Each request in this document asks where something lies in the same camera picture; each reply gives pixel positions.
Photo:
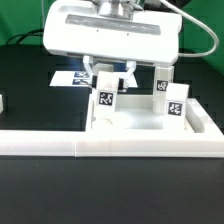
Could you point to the white square table top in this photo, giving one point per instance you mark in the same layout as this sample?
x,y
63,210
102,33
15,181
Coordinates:
x,y
132,112

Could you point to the white part at left edge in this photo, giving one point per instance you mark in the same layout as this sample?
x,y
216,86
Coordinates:
x,y
1,104

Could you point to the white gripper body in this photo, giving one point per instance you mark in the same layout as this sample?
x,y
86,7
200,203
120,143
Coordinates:
x,y
75,27

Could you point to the white sheet with tags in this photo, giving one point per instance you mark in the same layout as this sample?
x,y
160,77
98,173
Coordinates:
x,y
70,79

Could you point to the white L-shaped obstacle fence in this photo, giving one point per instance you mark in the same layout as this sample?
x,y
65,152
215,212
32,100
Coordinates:
x,y
200,138

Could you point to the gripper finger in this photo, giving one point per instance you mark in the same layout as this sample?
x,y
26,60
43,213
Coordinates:
x,y
127,78
88,63

